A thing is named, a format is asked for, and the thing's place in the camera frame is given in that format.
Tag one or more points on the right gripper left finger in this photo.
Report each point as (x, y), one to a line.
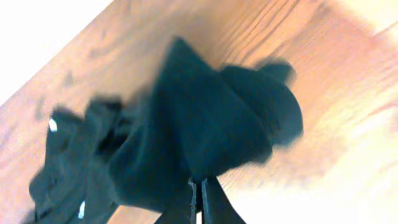
(183, 209)

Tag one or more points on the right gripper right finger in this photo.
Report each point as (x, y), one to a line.
(217, 209)

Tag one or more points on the black t-shirt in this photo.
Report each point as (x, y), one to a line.
(194, 122)

